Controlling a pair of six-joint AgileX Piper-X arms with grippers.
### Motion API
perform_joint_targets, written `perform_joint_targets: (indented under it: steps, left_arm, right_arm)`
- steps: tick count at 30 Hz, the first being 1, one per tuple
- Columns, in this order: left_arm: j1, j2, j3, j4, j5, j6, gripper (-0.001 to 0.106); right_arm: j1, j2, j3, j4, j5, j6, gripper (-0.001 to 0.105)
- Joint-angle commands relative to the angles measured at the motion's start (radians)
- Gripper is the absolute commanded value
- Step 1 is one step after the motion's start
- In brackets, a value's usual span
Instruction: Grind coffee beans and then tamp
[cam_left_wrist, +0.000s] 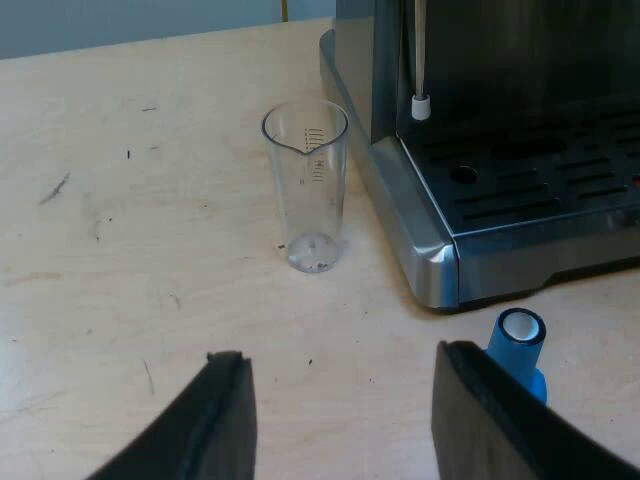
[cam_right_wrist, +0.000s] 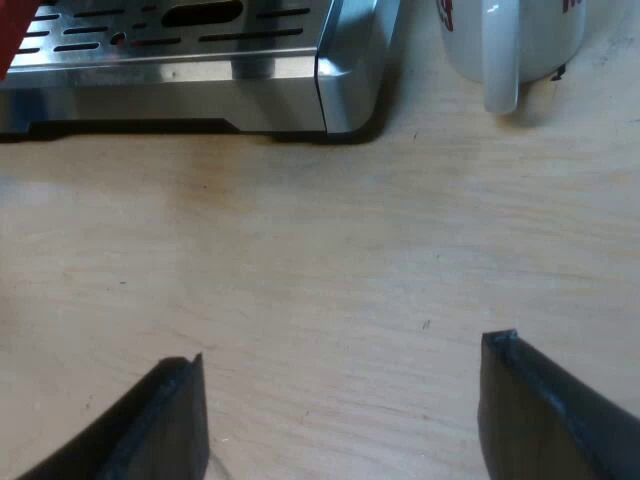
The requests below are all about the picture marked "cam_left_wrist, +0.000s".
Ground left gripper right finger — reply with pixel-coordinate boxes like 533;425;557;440
431;340;640;480

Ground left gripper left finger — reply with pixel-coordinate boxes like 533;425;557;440
85;350;259;480

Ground bright blue tamper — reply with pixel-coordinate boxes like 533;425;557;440
483;307;548;404

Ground clear measuring glass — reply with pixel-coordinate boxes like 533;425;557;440
260;99;350;274

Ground steel espresso machine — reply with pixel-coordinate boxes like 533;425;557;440
318;0;640;314

